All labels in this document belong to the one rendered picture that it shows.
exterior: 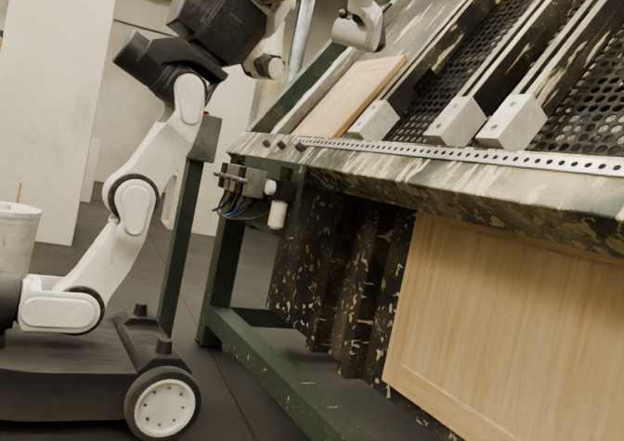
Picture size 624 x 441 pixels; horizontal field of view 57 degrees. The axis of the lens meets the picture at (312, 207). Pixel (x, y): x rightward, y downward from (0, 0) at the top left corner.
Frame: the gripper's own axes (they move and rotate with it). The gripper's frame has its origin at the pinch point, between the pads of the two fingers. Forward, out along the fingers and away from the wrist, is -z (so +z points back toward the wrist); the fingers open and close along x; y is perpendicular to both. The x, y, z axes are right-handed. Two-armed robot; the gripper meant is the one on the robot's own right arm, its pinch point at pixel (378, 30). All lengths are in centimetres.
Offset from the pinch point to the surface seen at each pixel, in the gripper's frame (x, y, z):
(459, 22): -0.5, -23.6, -2.1
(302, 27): -9, 248, -552
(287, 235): -56, 25, 31
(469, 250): -52, -30, 44
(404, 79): -13.4, -10.3, 15.1
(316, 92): -21.6, 33.8, -28.9
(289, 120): -30, 42, -18
